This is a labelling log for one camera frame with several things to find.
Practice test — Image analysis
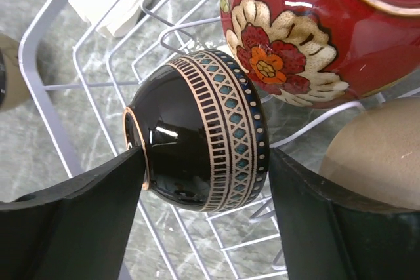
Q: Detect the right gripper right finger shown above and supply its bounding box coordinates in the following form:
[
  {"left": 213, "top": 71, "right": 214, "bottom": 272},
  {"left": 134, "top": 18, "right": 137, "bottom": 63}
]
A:
[{"left": 269, "top": 148, "right": 419, "bottom": 280}]

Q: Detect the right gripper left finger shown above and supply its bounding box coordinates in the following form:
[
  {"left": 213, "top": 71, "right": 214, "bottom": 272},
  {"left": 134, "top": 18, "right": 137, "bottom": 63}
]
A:
[{"left": 1, "top": 147, "right": 146, "bottom": 279}]

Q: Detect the beige speckled bowl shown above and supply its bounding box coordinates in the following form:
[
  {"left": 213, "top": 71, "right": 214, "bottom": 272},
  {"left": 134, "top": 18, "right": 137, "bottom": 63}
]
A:
[{"left": 319, "top": 96, "right": 419, "bottom": 210}]

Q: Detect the brown bowl black interior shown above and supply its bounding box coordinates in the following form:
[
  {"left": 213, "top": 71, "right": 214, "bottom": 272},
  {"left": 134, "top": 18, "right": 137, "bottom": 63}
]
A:
[{"left": 1, "top": 34, "right": 32, "bottom": 111}]

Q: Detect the black patterned bowl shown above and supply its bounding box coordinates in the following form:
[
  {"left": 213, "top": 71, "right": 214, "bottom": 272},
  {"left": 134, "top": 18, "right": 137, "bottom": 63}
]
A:
[{"left": 123, "top": 49, "right": 270, "bottom": 212}]

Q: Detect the red floral bowl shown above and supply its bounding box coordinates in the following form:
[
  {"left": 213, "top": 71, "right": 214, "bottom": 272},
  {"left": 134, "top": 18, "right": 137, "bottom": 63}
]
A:
[{"left": 220, "top": 0, "right": 419, "bottom": 108}]

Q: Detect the white wire dish rack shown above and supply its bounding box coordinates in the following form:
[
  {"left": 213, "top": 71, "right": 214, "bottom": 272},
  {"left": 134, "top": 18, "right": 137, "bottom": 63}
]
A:
[{"left": 18, "top": 0, "right": 420, "bottom": 280}]

